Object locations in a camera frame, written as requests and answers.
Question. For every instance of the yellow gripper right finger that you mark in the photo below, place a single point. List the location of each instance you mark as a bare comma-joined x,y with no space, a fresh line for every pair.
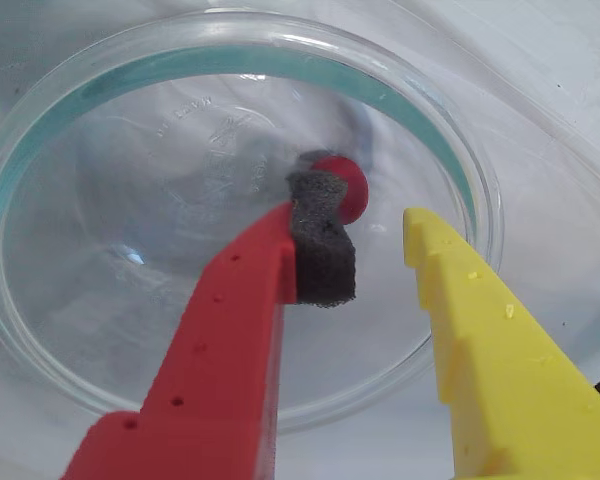
505,390

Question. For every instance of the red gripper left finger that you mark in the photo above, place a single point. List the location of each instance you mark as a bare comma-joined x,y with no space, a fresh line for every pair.
220,350

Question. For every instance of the red round pill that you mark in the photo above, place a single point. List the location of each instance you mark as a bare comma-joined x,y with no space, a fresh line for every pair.
356,192

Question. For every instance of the clear glass dish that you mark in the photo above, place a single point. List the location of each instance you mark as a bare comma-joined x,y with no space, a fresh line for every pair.
130,300

